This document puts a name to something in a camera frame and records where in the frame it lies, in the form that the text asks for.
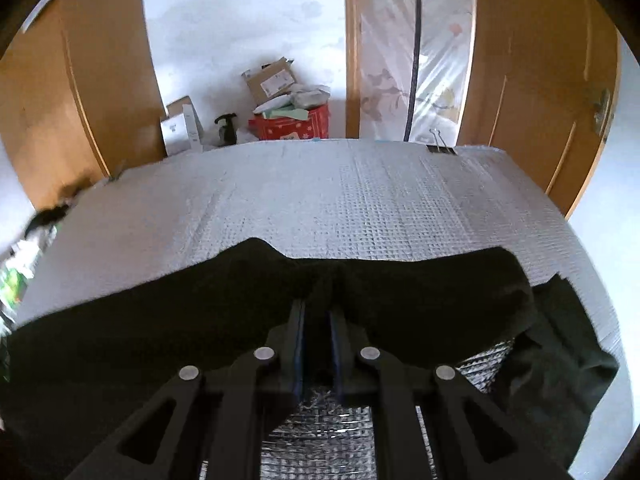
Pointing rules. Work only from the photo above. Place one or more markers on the black garment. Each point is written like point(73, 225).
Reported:
point(70, 378)

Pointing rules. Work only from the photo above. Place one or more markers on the silver quilted table mat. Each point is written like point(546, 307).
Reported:
point(350, 199)

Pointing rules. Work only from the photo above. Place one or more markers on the white small carton box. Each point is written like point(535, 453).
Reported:
point(181, 128)

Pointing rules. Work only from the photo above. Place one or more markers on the cluttered side table items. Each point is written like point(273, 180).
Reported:
point(18, 265)

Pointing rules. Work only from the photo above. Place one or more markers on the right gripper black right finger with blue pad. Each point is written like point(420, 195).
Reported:
point(431, 424)

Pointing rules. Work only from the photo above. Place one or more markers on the black binder clip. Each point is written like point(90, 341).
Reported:
point(439, 146)

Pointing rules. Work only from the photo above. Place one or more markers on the wooden wardrobe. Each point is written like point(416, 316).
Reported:
point(79, 97)

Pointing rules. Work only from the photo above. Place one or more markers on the plastic-wrapped door panel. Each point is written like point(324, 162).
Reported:
point(408, 65)

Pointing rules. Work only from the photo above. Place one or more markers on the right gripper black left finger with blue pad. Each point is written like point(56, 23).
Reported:
point(208, 424)

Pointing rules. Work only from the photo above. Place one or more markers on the brown cardboard box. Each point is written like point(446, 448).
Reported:
point(269, 81)

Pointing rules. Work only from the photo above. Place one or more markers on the red gift box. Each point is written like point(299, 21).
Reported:
point(316, 126)

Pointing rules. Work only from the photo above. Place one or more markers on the black spray bottle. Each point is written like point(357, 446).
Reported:
point(226, 129)

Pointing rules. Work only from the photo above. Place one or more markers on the wooden door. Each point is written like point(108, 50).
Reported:
point(543, 88)

